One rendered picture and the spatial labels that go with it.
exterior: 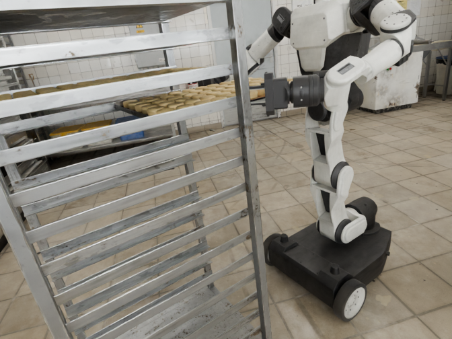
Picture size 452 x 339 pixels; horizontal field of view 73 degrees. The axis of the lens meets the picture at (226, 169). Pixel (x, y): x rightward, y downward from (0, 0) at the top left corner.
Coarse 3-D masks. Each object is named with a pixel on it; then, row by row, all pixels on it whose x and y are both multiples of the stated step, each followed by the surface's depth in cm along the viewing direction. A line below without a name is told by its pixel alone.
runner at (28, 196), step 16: (192, 144) 82; (208, 144) 85; (128, 160) 73; (144, 160) 76; (160, 160) 78; (80, 176) 68; (96, 176) 70; (112, 176) 72; (16, 192) 62; (32, 192) 64; (48, 192) 65
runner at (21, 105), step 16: (128, 80) 69; (144, 80) 71; (160, 80) 73; (176, 80) 75; (192, 80) 77; (32, 96) 59; (48, 96) 61; (64, 96) 62; (80, 96) 64; (96, 96) 66; (112, 96) 68; (0, 112) 57; (16, 112) 59
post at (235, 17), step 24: (240, 0) 76; (240, 24) 78; (240, 48) 80; (240, 72) 81; (240, 96) 84; (240, 120) 88; (264, 264) 107; (264, 288) 110; (264, 312) 114; (264, 336) 119
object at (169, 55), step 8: (160, 24) 111; (168, 24) 112; (160, 32) 113; (168, 56) 115; (168, 64) 116; (176, 88) 120; (184, 120) 125; (184, 128) 126; (192, 168) 133; (192, 184) 135; (200, 224) 143; (200, 240) 146
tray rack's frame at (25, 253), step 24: (0, 144) 93; (0, 192) 58; (0, 216) 59; (24, 240) 62; (24, 264) 63; (48, 288) 69; (216, 288) 156; (48, 312) 69; (168, 312) 146; (216, 312) 142; (72, 336) 99; (120, 336) 136; (144, 336) 135; (168, 336) 133; (216, 336) 130; (240, 336) 129
